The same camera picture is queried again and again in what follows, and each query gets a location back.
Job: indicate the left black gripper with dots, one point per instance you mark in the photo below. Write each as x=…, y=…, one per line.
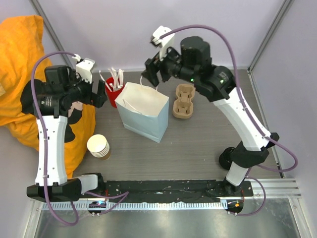
x=101, y=96

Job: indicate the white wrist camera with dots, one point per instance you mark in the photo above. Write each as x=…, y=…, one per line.
x=163, y=43
x=84, y=68

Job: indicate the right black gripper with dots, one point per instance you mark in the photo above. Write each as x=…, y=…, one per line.
x=152, y=69

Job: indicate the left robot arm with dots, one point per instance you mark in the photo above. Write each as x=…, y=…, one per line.
x=52, y=100

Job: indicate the brown cup carrier stack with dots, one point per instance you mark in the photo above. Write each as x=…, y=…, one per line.
x=183, y=105

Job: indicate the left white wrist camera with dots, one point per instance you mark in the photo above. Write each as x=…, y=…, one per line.
x=84, y=68

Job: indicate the light blue paper bag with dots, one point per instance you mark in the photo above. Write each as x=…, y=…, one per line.
x=143, y=110

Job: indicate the black lid stack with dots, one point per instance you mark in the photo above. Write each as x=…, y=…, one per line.
x=225, y=159

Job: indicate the red cup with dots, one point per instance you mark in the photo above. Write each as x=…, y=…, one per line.
x=111, y=94

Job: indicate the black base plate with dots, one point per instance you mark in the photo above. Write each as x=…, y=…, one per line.
x=168, y=191

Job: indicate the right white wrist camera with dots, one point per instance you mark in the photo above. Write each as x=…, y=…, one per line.
x=163, y=43

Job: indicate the paper cup stack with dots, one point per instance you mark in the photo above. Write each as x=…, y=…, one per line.
x=99, y=147

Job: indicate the white slotted cable duct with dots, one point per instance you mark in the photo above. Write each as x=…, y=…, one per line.
x=96, y=205

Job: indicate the orange cartoon cloth bag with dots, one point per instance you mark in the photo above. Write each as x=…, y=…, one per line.
x=20, y=48

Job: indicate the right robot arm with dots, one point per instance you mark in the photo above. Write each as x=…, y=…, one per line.
x=194, y=64

